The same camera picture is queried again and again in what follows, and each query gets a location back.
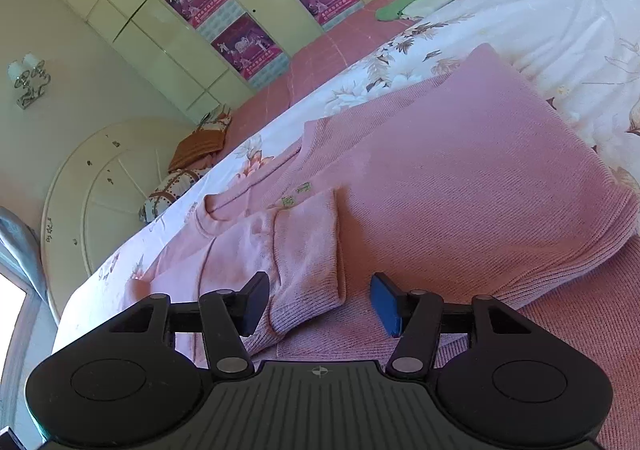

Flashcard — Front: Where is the cream wardrobe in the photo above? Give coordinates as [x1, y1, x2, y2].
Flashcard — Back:
[44, 0, 417, 123]

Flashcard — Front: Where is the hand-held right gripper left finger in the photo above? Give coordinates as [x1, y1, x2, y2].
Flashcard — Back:
[107, 271, 271, 379]

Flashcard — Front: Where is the silver wall lamp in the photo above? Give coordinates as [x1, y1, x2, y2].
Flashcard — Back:
[6, 53, 52, 110]

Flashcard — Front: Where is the green folded cloth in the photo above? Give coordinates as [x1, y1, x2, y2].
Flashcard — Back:
[375, 0, 441, 22]

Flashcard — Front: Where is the pink knit sweater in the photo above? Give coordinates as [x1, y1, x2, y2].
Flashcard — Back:
[127, 43, 640, 450]

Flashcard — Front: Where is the grey curtain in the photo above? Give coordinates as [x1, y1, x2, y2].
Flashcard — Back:
[0, 205, 49, 303]

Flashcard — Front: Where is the white floral bed sheet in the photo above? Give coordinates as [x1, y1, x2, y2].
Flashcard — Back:
[50, 0, 640, 356]

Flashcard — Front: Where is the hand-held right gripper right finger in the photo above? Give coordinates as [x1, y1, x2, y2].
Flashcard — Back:
[370, 273, 527, 379]

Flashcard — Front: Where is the pink checked bed sheet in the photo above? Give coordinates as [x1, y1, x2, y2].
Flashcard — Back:
[220, 0, 482, 141]

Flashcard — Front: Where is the orange pillow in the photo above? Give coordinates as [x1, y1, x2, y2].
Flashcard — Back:
[167, 103, 234, 172]

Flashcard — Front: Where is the window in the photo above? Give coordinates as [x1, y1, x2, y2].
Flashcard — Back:
[0, 275, 29, 381]

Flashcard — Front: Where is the brown patterned pillow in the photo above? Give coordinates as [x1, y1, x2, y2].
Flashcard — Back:
[137, 165, 213, 227]

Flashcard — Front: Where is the cream round headboard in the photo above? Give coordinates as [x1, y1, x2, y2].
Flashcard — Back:
[40, 120, 217, 322]

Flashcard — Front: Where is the white folded cloth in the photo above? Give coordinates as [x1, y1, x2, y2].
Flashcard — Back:
[402, 0, 481, 17]

